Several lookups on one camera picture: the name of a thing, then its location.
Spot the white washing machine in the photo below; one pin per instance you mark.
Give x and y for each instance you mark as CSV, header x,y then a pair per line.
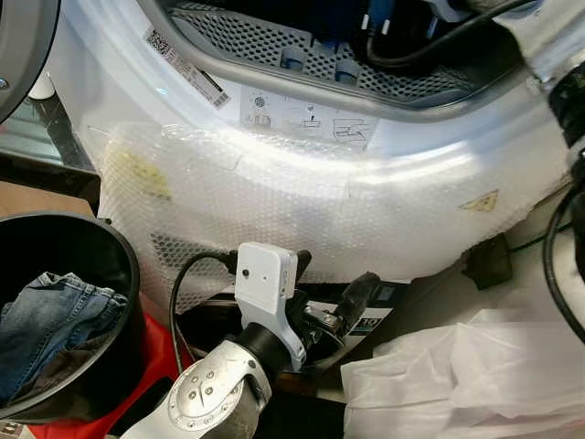
x,y
320,174

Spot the clear bubble wrap sheet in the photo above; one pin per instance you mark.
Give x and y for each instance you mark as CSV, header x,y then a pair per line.
x,y
320,219

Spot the white plastic bag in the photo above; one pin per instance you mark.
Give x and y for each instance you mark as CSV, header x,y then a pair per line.
x,y
466,384

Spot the white instruction sticker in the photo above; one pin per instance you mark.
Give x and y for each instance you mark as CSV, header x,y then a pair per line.
x,y
306,119

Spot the yellow triangle warning sticker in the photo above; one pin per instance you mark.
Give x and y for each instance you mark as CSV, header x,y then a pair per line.
x,y
483,204

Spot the red plastic stand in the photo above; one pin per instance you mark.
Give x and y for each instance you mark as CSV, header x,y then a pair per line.
x,y
160,361

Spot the faded yellow sticker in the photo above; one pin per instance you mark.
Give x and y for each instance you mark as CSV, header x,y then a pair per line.
x,y
142,176

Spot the black laundry bucket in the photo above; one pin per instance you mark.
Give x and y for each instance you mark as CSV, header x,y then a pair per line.
x,y
87,247

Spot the white barcode sticker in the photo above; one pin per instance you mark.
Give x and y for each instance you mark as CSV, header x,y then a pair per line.
x,y
187,69

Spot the blue denim jeans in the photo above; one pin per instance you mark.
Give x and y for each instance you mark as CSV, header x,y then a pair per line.
x,y
50,320

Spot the round glass washer door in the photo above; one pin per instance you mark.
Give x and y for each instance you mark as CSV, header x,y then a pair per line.
x,y
23,46

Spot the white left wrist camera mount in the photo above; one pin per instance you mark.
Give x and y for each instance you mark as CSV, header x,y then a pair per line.
x,y
263,279

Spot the black wall plug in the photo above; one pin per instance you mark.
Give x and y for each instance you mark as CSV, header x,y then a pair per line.
x,y
490,263

